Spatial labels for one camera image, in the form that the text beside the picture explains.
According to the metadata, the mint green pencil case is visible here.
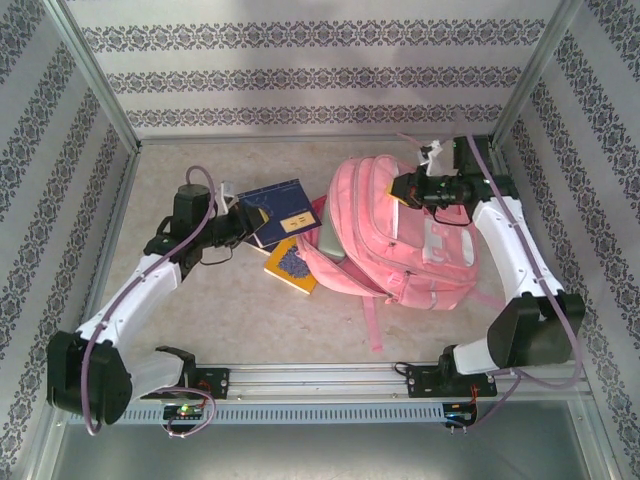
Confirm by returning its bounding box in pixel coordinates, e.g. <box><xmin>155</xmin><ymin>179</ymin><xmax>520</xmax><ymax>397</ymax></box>
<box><xmin>319</xmin><ymin>197</ymin><xmax>349</xmax><ymax>264</ymax></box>

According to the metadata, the grey slotted cable duct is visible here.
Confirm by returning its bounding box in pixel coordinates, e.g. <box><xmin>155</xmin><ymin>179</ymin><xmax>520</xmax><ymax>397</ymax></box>
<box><xmin>64</xmin><ymin>402</ymin><xmax>449</xmax><ymax>426</ymax></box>

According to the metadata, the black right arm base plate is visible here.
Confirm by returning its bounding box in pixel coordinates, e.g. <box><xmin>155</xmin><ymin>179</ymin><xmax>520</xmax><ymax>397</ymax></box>
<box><xmin>405</xmin><ymin>365</ymin><xmax>497</xmax><ymax>400</ymax></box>

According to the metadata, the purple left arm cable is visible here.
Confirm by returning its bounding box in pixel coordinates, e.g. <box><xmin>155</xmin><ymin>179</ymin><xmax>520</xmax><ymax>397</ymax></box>
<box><xmin>81</xmin><ymin>166</ymin><xmax>224</xmax><ymax>441</ymax></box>

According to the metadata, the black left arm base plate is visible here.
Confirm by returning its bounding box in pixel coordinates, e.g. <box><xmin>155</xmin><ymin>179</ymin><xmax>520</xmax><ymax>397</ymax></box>
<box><xmin>189</xmin><ymin>367</ymin><xmax>232</xmax><ymax>400</ymax></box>

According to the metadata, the navy book with patterned cover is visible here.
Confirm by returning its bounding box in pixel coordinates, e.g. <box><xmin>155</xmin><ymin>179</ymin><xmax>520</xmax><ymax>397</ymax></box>
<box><xmin>234</xmin><ymin>177</ymin><xmax>322</xmax><ymax>251</ymax></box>

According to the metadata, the aluminium side rail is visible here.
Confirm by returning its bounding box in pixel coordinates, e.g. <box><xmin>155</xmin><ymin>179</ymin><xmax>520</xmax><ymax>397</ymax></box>
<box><xmin>487</xmin><ymin>144</ymin><xmax>557</xmax><ymax>361</ymax></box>
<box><xmin>69</xmin><ymin>147</ymin><xmax>144</xmax><ymax>366</ymax></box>

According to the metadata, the aluminium frame post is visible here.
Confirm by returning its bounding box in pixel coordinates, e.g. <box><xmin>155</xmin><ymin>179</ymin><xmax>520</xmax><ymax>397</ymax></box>
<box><xmin>489</xmin><ymin>0</ymin><xmax>584</xmax><ymax>149</ymax></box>
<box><xmin>42</xmin><ymin>0</ymin><xmax>144</xmax><ymax>151</ymax></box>

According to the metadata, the aluminium mounting rail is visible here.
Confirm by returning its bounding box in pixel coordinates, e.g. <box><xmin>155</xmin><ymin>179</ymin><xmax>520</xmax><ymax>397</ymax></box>
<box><xmin>47</xmin><ymin>362</ymin><xmax>589</xmax><ymax>401</ymax></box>

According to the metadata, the yellow book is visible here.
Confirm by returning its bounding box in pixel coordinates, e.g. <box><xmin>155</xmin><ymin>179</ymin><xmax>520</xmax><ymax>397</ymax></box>
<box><xmin>263</xmin><ymin>234</ymin><xmax>319</xmax><ymax>296</ymax></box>

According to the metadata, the pink backpack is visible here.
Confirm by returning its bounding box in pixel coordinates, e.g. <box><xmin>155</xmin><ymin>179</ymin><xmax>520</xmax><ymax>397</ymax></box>
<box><xmin>295</xmin><ymin>132</ymin><xmax>504</xmax><ymax>354</ymax></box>

